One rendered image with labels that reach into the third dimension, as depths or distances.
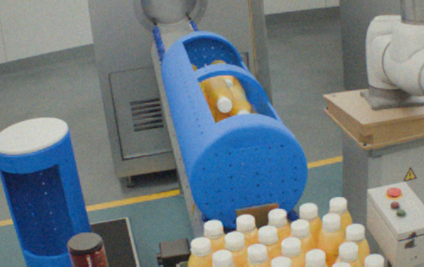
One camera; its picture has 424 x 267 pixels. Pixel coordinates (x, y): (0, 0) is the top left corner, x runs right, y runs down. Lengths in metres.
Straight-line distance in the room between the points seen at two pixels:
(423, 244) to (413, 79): 0.55
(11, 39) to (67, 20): 0.63
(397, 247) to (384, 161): 0.67
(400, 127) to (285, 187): 0.48
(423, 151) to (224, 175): 0.74
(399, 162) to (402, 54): 0.38
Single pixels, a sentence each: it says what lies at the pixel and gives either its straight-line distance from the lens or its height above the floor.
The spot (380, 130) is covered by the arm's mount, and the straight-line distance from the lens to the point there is 1.91.
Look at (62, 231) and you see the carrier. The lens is 2.56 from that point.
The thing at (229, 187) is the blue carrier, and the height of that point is 1.08.
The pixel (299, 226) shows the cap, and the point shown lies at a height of 1.09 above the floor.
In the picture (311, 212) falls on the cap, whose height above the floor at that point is 1.09.
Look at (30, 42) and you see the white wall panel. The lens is 6.72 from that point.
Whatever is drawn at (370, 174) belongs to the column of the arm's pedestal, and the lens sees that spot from 2.03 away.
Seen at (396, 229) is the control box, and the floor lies 1.10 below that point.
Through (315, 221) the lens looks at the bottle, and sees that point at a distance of 1.46.
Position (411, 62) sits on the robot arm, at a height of 1.28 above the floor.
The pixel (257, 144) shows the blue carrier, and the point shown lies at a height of 1.18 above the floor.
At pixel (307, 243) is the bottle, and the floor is 1.06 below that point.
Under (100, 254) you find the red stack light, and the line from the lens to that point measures 1.11.
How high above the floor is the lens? 1.84
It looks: 24 degrees down
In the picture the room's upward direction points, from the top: 6 degrees counter-clockwise
